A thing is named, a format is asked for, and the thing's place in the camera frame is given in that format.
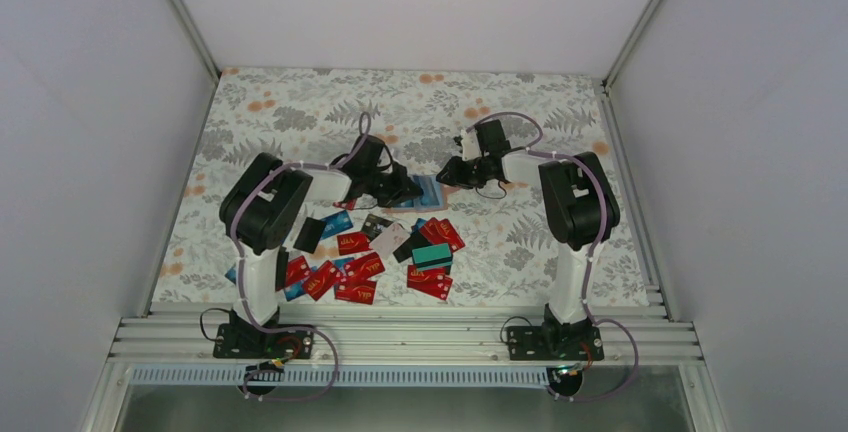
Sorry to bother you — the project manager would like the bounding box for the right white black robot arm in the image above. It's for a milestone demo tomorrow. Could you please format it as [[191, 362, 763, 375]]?
[[437, 119, 621, 359]]

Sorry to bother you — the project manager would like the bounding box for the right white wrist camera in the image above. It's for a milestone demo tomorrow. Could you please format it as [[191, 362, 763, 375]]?
[[454, 131, 482, 162]]

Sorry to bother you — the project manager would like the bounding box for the red vip card bottom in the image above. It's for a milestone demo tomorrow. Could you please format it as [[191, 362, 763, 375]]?
[[335, 280, 377, 305]]

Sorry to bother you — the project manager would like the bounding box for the red card lower left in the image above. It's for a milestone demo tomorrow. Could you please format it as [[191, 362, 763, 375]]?
[[303, 261, 340, 301]]

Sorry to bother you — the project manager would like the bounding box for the teal card with black stripe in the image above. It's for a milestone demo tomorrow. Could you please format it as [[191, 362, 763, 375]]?
[[412, 243, 453, 270]]

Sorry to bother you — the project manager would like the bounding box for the white pink card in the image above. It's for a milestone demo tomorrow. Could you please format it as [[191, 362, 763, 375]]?
[[370, 223, 410, 259]]

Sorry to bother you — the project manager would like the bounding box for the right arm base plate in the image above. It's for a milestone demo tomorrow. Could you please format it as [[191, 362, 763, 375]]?
[[504, 325, 605, 361]]

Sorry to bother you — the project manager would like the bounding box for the red vip card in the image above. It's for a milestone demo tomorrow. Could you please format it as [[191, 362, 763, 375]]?
[[418, 217, 465, 252], [343, 252, 385, 282], [335, 280, 377, 305]]

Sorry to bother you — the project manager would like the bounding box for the red card pair right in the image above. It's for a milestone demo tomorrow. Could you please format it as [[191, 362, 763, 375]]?
[[406, 265, 453, 301]]

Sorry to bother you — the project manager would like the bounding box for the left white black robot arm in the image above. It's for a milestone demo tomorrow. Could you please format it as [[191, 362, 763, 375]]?
[[219, 134, 424, 357]]

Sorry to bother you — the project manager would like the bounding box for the blue diamond card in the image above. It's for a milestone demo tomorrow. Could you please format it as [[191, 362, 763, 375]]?
[[415, 175, 444, 210]]

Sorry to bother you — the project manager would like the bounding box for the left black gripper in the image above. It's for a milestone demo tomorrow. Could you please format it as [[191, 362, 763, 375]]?
[[364, 165, 423, 208]]

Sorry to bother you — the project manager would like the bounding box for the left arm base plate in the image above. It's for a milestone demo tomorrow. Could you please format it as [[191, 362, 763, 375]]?
[[212, 324, 314, 360]]

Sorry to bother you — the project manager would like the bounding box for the blue card upper left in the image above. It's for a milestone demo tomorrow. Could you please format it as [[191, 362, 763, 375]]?
[[321, 210, 353, 240]]

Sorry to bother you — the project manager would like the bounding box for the aluminium rail frame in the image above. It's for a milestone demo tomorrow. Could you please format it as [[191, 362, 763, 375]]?
[[83, 286, 726, 431]]

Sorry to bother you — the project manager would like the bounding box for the floral patterned table mat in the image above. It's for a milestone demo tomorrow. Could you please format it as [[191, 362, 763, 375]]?
[[154, 68, 618, 307]]

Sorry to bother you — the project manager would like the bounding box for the black card left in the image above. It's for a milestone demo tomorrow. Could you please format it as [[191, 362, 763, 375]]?
[[293, 217, 326, 254]]

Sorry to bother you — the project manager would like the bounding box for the small black logo card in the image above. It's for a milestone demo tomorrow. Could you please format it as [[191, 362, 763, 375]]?
[[360, 214, 393, 240]]

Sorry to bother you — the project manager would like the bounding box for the red vip card right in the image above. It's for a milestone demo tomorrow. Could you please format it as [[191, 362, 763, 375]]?
[[418, 217, 465, 252]]

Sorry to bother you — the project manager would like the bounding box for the red vip card upper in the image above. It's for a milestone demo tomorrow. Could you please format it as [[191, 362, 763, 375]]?
[[343, 252, 385, 282]]

